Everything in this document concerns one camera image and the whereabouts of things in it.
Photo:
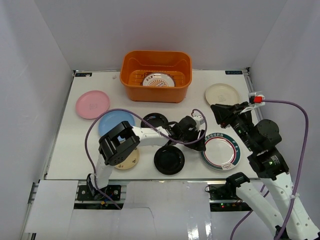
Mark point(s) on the black plate upper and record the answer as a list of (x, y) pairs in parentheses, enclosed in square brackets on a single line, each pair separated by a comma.
[(157, 120)]

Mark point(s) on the orange plastic bin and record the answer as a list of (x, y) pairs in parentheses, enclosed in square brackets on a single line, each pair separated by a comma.
[(138, 64)]

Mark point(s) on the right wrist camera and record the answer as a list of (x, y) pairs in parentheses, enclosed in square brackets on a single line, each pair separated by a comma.
[(256, 100)]

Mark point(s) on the corner label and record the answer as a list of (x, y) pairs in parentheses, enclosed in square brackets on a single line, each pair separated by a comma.
[(233, 72), (83, 74)]

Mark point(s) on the cream bear plate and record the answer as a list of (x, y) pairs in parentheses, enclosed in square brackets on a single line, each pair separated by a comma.
[(223, 94)]

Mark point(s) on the black plate lower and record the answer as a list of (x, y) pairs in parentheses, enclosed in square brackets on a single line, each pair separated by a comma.
[(169, 160)]

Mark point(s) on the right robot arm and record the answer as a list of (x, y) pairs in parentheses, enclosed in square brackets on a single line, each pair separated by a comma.
[(289, 220)]

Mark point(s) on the blue plate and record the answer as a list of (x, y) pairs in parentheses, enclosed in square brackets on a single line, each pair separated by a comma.
[(112, 119)]

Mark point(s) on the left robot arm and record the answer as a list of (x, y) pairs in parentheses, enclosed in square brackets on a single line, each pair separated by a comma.
[(117, 144)]

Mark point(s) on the green rimmed white plate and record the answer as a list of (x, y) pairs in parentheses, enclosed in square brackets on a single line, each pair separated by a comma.
[(222, 152)]

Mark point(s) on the yellow floral plate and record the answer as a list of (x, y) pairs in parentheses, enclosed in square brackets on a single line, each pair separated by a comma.
[(130, 161)]

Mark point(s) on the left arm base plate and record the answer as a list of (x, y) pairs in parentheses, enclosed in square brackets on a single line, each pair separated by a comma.
[(113, 191)]

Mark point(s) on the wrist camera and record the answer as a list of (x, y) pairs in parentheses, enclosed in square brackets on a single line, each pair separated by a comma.
[(256, 100), (199, 120)]

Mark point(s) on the pink plate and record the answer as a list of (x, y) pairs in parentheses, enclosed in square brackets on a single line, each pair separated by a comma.
[(92, 104)]

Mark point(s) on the black plate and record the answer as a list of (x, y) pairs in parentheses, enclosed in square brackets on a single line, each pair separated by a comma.
[(169, 160), (157, 120)]

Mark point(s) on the right corner label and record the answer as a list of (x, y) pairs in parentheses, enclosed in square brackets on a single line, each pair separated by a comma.
[(233, 72)]

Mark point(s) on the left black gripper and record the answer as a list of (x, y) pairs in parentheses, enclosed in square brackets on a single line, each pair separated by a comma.
[(194, 141)]

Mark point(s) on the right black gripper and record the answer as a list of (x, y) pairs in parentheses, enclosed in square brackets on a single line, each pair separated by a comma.
[(225, 114)]

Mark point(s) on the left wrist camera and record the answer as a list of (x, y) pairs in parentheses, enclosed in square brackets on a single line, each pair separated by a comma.
[(199, 120)]

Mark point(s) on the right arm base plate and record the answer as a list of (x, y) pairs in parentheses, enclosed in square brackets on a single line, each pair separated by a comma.
[(221, 192)]

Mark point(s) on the orange sunburst patterned plate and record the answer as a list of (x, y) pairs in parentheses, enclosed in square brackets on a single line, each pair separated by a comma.
[(158, 80)]

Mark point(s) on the left corner label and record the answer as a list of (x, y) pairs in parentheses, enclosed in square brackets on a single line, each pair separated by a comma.
[(83, 74)]

